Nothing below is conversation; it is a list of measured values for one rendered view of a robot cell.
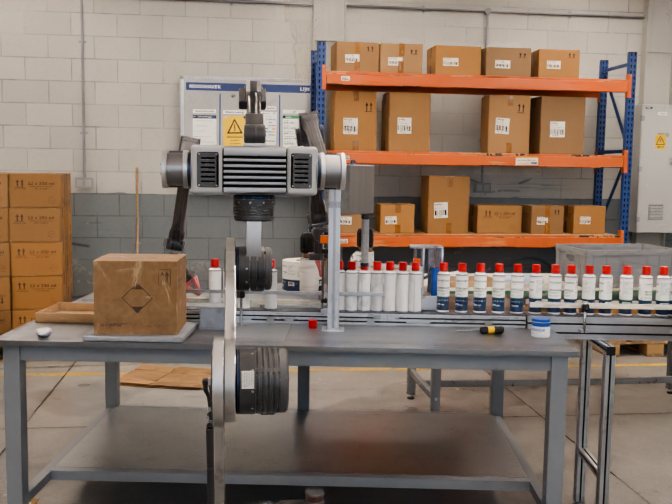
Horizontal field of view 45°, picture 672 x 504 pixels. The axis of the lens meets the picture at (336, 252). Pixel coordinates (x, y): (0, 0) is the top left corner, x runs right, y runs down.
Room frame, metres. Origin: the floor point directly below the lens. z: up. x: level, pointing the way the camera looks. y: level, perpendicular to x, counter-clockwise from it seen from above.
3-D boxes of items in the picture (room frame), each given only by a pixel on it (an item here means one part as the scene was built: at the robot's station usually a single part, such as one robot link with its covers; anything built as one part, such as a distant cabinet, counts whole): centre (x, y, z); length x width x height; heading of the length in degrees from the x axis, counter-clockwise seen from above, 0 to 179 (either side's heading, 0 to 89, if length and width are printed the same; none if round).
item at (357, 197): (3.23, -0.06, 1.38); 0.17 x 0.10 x 0.19; 144
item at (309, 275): (3.60, 0.12, 1.03); 0.09 x 0.09 x 0.30
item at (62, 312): (3.34, 1.04, 0.85); 0.30 x 0.26 x 0.04; 89
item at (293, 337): (3.52, 0.17, 0.82); 2.10 x 1.31 x 0.02; 89
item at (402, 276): (3.31, -0.27, 0.98); 0.05 x 0.05 x 0.20
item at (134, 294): (3.03, 0.73, 0.99); 0.30 x 0.24 x 0.27; 93
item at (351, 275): (3.31, -0.07, 0.98); 0.05 x 0.05 x 0.20
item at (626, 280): (3.29, -1.18, 0.98); 0.05 x 0.05 x 0.20
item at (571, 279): (3.30, -0.96, 0.98); 0.05 x 0.05 x 0.20
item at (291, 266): (3.86, 0.15, 0.95); 0.20 x 0.20 x 0.14
